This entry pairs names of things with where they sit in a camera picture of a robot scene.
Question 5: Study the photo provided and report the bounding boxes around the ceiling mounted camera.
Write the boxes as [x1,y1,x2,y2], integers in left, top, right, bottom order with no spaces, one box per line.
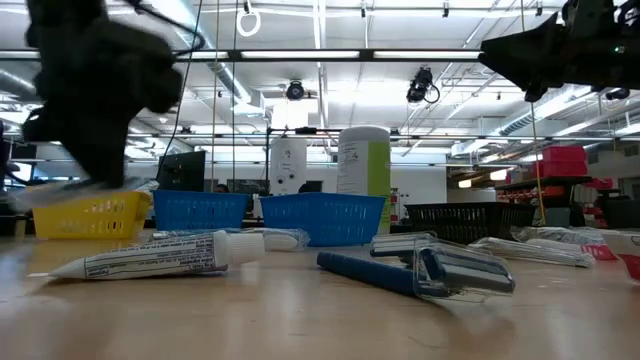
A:
[405,67,441,106]
[285,79,306,102]

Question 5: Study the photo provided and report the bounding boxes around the red storage bin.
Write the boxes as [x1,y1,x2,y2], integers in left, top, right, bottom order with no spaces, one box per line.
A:
[532,160,589,179]
[542,145,587,164]

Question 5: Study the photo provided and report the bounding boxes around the yellow hanging strap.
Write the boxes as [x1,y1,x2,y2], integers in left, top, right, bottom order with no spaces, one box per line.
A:
[528,102,547,226]

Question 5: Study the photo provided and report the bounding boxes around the white green wipes canister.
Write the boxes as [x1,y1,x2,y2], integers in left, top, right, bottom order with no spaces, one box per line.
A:
[336,125,392,235]

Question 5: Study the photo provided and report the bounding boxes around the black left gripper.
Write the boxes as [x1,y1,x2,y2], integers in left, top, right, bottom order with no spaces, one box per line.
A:
[23,0,184,190]

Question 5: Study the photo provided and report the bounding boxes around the black background monitor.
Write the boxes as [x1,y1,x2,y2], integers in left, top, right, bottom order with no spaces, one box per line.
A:
[156,150,207,193]

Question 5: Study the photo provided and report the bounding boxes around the dark storage shelf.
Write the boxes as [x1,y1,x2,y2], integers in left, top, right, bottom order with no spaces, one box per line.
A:
[494,174,594,229]

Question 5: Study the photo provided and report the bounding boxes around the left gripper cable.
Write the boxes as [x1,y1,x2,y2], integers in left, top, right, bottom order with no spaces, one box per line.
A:
[122,0,207,56]

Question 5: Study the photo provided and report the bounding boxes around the black background bin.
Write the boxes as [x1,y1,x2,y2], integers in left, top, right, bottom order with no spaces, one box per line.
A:
[599,197,640,230]

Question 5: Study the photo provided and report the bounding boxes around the blue plastic basket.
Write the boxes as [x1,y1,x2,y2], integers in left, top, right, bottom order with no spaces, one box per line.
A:
[152,189,250,231]
[259,193,387,248]

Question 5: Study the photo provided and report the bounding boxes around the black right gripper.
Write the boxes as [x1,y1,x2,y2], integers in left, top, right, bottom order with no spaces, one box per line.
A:
[478,0,640,104]

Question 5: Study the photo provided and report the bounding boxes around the black plastic basket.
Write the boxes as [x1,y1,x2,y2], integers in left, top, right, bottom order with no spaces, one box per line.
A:
[404,201,539,245]

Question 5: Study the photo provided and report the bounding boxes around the yellow plastic basket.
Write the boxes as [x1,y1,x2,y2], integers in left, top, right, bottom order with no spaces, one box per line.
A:
[32,190,153,240]

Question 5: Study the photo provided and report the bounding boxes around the small white red tube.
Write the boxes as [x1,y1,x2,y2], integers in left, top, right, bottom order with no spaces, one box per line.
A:
[524,237,618,262]

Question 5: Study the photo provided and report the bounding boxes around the white red toothpaste tube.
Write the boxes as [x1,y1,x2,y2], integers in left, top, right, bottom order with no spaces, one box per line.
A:
[27,230,266,280]

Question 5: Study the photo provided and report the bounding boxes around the white hanging cable loop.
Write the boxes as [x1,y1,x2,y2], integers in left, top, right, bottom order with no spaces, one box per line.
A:
[235,8,262,38]

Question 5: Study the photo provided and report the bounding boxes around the black overhead beam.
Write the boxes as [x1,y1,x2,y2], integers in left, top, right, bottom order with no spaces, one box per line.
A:
[0,48,484,64]

